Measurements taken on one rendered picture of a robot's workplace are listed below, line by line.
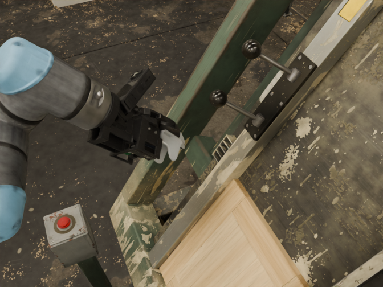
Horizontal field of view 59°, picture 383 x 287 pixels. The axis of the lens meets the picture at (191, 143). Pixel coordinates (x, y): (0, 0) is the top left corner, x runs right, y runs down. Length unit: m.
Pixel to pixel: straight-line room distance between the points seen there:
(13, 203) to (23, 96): 0.14
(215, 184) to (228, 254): 0.17
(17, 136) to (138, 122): 0.18
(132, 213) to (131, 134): 0.63
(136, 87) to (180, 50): 2.80
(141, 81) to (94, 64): 2.73
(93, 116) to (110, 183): 1.86
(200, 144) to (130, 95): 0.47
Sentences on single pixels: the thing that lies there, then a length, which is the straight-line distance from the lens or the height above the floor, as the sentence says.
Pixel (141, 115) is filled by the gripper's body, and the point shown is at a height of 1.51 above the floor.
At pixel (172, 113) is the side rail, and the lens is 0.99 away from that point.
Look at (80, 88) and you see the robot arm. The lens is 0.50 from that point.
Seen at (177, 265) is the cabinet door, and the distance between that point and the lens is 1.02.
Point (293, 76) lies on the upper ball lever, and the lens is 0.71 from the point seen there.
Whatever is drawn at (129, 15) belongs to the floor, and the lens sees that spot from 4.00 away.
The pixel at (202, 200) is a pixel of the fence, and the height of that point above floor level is 1.16.
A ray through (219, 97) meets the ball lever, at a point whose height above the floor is 1.45.
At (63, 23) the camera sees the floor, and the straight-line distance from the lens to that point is 4.02.
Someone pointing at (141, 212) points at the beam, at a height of 0.88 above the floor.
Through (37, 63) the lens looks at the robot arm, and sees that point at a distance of 0.48.
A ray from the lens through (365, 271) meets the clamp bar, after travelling 0.62.
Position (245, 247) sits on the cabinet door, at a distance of 0.83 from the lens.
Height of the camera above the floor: 1.92
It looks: 50 degrees down
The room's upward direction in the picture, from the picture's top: straight up
